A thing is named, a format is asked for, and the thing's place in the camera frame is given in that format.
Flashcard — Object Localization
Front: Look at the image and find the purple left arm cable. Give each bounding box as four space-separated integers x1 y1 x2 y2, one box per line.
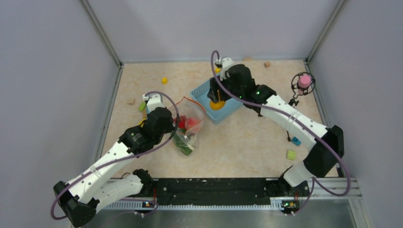
51 91 180 220

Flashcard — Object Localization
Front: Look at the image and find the blue lego brick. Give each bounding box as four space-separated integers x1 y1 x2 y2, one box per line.
291 137 302 146

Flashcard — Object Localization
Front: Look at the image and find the pink peach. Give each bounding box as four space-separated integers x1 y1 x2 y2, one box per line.
186 117 202 133

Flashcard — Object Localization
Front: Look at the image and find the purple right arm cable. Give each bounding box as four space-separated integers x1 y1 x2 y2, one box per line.
211 50 351 217

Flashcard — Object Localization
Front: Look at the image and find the light green lego brick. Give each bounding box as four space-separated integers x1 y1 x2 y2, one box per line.
286 150 297 161

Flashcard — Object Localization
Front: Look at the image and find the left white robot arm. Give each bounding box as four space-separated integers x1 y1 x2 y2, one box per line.
50 91 178 228

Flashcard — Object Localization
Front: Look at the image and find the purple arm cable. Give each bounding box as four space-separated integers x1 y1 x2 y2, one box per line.
51 91 180 220
211 50 351 217

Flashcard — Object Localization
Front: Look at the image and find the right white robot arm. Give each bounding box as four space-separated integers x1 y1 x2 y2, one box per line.
207 57 344 196

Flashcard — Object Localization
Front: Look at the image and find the light blue plastic basket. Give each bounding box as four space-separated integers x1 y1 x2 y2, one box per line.
190 74 245 125

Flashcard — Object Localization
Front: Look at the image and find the clear zip top bag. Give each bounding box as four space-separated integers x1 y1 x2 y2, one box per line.
169 96 206 156

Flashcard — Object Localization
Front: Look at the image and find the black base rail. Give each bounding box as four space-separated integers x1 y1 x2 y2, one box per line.
123 177 311 207

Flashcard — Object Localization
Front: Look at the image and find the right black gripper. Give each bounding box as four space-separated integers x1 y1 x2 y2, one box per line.
208 73 243 104

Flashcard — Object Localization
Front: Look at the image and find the red tomato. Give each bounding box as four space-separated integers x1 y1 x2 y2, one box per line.
173 116 187 129

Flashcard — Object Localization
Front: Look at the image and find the pink microphone on tripod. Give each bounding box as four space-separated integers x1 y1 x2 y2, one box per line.
288 72 316 106

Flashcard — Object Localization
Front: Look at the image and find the yellow lemon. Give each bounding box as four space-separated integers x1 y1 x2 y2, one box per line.
209 101 226 111

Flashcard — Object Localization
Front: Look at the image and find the green block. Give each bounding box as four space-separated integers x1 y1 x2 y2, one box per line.
138 101 146 112

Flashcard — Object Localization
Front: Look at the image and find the beige wooden block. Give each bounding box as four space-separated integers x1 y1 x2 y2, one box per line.
126 99 135 105

